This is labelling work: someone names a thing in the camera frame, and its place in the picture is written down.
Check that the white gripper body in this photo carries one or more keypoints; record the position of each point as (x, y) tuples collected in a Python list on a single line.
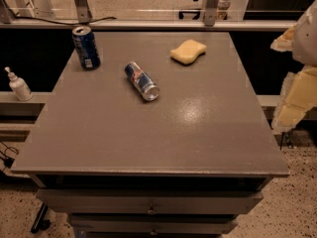
[(307, 39)]

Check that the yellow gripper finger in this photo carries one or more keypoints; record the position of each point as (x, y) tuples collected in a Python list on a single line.
[(284, 43), (298, 95)]

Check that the blue pepsi can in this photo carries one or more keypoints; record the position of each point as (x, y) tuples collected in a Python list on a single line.
[(85, 46)]

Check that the red bull can lying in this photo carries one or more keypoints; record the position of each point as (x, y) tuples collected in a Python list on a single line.
[(142, 81)]

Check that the yellow sponge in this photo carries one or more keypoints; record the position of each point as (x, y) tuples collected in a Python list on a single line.
[(188, 52)]

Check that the upper grey drawer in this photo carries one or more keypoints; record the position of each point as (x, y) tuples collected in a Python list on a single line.
[(149, 201)]

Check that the grey drawer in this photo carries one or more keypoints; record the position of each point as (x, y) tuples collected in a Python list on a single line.
[(149, 201), (153, 225)]

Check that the lower grey drawer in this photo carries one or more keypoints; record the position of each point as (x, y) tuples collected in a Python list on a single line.
[(153, 225)]

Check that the white pump bottle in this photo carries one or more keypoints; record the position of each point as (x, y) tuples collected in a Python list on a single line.
[(19, 86)]

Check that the black table leg foot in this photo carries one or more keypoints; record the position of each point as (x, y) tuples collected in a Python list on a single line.
[(40, 222)]

